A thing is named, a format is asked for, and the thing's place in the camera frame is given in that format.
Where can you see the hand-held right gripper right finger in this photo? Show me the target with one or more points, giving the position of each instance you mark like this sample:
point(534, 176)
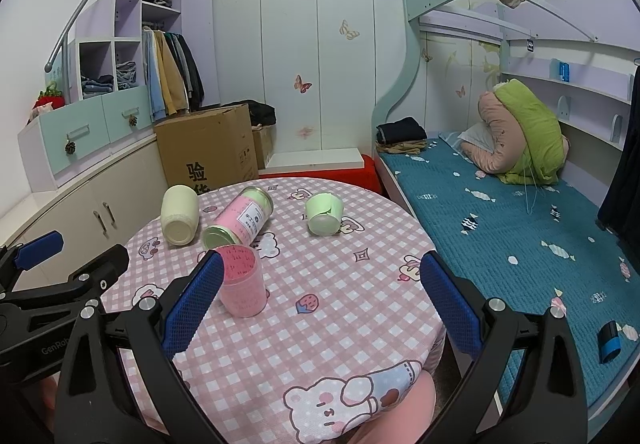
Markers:
point(449, 306)

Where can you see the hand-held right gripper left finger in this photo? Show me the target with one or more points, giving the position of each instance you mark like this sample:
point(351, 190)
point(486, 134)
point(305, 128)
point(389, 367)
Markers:
point(196, 306)

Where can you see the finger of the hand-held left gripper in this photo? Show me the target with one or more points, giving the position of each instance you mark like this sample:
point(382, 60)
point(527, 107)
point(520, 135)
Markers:
point(39, 248)
point(102, 265)

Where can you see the pink plastic cup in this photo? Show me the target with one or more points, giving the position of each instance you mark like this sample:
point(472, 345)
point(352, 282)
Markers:
point(245, 289)

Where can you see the cream plastic cup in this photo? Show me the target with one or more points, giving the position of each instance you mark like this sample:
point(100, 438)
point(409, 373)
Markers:
point(179, 214)

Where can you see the light green cup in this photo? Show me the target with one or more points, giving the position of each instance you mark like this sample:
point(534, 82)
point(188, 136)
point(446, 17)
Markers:
point(322, 211)

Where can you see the cream low cabinet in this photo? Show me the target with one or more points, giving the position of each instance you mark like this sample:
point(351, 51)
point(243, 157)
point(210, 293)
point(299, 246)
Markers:
point(75, 204)

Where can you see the teal printed bed blanket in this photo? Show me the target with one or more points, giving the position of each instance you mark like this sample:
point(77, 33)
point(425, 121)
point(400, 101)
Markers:
point(500, 234)

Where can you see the pink and green canister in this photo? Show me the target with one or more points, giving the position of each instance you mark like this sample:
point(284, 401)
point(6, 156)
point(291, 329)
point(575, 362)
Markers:
point(240, 220)

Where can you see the pink checked tablecloth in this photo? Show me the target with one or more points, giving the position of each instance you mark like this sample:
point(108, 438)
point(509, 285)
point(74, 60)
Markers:
point(325, 299)

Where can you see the strawberry plush toy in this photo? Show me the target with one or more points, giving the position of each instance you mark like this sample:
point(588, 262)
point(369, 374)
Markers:
point(50, 98)

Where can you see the large cardboard box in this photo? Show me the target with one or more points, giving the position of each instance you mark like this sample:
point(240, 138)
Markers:
point(205, 148)

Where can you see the folded tan clothing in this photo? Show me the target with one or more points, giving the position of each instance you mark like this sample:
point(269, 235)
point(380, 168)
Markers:
point(402, 148)

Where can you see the black and blue tape roll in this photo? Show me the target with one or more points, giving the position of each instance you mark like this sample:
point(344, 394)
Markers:
point(609, 345)

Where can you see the white pillow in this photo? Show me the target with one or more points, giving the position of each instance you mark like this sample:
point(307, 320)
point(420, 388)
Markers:
point(472, 137)

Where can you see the folded jeans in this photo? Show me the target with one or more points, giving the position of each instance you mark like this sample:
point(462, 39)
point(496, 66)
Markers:
point(97, 86)

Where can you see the small cardboard box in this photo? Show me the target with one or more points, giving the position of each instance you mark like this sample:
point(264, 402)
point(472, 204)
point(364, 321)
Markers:
point(263, 146)

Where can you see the light blue shirt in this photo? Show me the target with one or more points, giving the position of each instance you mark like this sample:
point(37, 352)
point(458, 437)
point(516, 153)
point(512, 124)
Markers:
point(151, 83)

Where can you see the white board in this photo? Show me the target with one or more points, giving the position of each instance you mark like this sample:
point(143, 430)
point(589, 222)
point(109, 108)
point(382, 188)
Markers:
point(315, 157)

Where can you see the folded grey clothes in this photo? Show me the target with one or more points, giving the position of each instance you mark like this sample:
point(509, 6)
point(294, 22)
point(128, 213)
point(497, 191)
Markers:
point(126, 73)

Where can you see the rolled green and pink quilt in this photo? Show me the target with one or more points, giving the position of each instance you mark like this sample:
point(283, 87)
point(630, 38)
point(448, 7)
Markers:
point(530, 123)

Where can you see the yellow jacket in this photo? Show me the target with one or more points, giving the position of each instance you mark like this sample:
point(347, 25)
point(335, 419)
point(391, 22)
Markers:
point(172, 73)

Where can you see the black bag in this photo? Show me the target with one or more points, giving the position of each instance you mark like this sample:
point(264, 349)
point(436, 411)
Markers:
point(260, 112)

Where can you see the pale pink butterfly sticker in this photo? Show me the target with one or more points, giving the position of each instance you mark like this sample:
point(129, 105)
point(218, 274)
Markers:
point(306, 132)

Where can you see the dark hanging jackets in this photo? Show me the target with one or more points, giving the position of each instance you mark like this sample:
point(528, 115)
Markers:
point(191, 68)

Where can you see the small pink butterfly sticker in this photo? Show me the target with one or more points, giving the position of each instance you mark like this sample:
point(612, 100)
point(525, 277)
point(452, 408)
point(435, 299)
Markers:
point(460, 91)

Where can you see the dark hanging garment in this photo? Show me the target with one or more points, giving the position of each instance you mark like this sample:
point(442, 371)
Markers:
point(622, 163)

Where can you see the white shelf divider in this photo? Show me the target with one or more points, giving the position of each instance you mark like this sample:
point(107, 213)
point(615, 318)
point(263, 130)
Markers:
point(563, 107)
point(616, 128)

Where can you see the blue box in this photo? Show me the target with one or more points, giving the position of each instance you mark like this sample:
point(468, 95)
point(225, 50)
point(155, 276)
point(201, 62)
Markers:
point(565, 71)

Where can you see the yellow butterfly sticker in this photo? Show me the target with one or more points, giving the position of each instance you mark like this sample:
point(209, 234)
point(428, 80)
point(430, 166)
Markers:
point(349, 30)

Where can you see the light green bunk bed frame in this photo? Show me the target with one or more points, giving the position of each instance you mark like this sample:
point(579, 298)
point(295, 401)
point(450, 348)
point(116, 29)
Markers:
point(415, 73)

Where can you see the lavender wall shelf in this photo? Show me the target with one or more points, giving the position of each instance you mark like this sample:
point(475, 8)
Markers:
point(590, 88)

